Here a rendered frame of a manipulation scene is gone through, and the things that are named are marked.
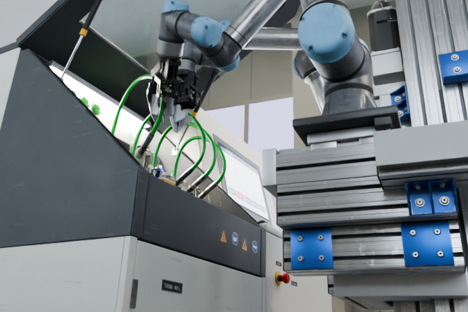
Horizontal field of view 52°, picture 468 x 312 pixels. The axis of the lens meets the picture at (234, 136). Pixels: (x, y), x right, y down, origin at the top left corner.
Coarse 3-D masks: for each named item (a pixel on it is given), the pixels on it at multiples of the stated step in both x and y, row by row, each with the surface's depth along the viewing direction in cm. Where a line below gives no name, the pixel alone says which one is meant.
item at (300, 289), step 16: (192, 112) 206; (160, 128) 212; (192, 128) 203; (208, 128) 213; (224, 128) 230; (176, 144) 204; (192, 144) 200; (208, 144) 206; (240, 144) 241; (192, 160) 196; (208, 160) 199; (256, 160) 253; (272, 208) 245; (272, 224) 236; (272, 240) 172; (272, 256) 169; (272, 272) 167; (272, 288) 165; (288, 288) 177; (304, 288) 191; (320, 288) 207; (272, 304) 163; (288, 304) 174; (304, 304) 188; (320, 304) 203
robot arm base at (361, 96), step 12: (348, 84) 110; (360, 84) 110; (336, 96) 110; (348, 96) 108; (360, 96) 108; (372, 96) 111; (324, 108) 112; (336, 108) 108; (348, 108) 106; (360, 108) 106
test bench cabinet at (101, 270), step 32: (0, 256) 125; (32, 256) 119; (64, 256) 114; (96, 256) 109; (128, 256) 104; (0, 288) 120; (32, 288) 115; (64, 288) 110; (96, 288) 105; (128, 288) 103
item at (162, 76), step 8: (160, 56) 135; (168, 64) 133; (176, 64) 134; (160, 72) 140; (168, 72) 134; (176, 72) 137; (152, 80) 141; (160, 80) 134; (168, 80) 135; (176, 80) 136; (160, 88) 135; (168, 88) 138; (176, 88) 137; (160, 96) 138; (168, 96) 138; (176, 96) 138
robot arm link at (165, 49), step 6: (162, 42) 133; (168, 42) 133; (162, 48) 134; (168, 48) 133; (174, 48) 133; (180, 48) 135; (162, 54) 134; (168, 54) 134; (174, 54) 134; (180, 54) 136
